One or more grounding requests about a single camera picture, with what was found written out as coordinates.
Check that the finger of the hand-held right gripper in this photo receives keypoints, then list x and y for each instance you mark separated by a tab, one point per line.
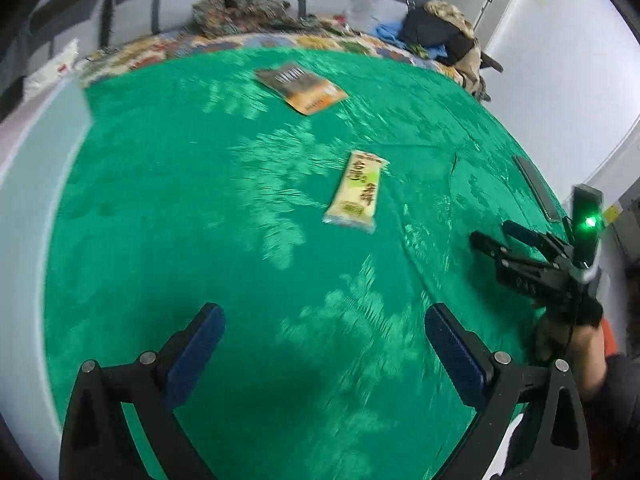
492	249
530	235

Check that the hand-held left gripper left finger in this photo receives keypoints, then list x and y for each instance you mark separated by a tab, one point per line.
192	355

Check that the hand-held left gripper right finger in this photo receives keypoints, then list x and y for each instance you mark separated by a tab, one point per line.
457	355

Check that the cream green snack packet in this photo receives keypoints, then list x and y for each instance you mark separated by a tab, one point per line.
357	190

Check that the white storage box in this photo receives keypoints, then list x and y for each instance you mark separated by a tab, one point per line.
30	210

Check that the orange and dark snack packet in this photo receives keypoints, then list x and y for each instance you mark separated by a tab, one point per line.
300	87

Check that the person's right forearm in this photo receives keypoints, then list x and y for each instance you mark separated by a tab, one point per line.
590	360

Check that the black smartphone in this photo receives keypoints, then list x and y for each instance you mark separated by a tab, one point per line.
537	187

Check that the beige patterned garment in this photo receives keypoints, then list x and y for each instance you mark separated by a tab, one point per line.
470	67

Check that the green patterned blanket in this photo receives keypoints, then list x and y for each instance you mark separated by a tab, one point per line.
250	185

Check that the black bag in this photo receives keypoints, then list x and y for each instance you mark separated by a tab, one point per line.
430	32

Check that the blue cloth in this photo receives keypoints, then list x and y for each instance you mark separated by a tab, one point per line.
387	32

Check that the clear plastic bag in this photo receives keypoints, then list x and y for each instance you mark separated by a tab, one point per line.
367	0

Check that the floral bedsheet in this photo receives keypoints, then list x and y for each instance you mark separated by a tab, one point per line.
150	52

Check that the white plastic bag red print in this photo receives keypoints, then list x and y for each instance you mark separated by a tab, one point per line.
50	72

